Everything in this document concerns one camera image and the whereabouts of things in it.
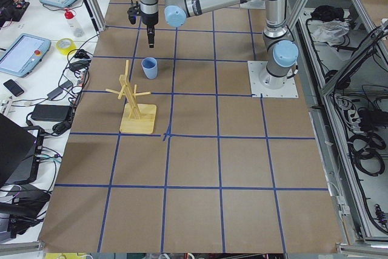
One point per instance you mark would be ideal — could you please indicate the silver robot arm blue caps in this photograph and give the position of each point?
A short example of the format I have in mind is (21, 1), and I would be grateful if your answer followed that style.
(283, 53)

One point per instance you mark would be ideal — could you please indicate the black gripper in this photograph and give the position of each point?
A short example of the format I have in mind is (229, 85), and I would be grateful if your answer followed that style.
(150, 19)

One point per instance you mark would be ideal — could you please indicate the red capped squeeze bottle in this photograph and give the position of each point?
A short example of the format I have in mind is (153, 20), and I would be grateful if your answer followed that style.
(73, 23)

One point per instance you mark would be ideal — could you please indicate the yellow tape roll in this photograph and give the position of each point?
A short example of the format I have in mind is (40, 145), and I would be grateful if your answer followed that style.
(66, 46)

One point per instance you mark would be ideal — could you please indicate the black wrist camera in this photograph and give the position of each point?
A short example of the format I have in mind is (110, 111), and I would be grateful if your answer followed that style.
(133, 11)

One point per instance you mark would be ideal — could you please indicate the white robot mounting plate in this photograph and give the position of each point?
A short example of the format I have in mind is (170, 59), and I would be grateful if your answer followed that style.
(264, 85)

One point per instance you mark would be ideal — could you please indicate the black power adapter brick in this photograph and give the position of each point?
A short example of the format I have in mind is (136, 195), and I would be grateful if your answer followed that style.
(45, 112)

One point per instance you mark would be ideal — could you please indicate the wooden mug tree stand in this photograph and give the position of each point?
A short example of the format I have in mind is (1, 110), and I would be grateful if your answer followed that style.
(136, 117)

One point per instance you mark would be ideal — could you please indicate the crumpled white cloth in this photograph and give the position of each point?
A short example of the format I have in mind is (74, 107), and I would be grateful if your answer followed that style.
(332, 32)

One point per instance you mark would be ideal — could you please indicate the light blue plastic cup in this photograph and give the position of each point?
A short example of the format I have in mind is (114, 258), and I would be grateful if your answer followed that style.
(150, 67)

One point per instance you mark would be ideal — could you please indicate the black smartphone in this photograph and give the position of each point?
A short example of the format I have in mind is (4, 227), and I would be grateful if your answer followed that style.
(13, 87)

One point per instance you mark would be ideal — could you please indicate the near teach pendant tablet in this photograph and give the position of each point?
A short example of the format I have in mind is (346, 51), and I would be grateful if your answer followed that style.
(24, 54)

